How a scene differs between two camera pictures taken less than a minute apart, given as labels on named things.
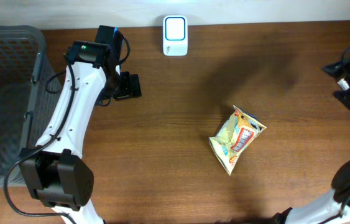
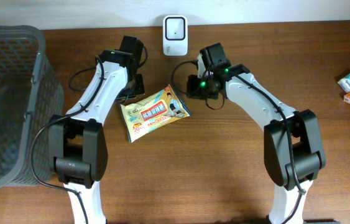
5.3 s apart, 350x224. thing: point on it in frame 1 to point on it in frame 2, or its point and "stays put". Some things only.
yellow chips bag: [235, 135] to [144, 114]
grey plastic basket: [13, 105] stays put
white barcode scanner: [175, 35] stays put
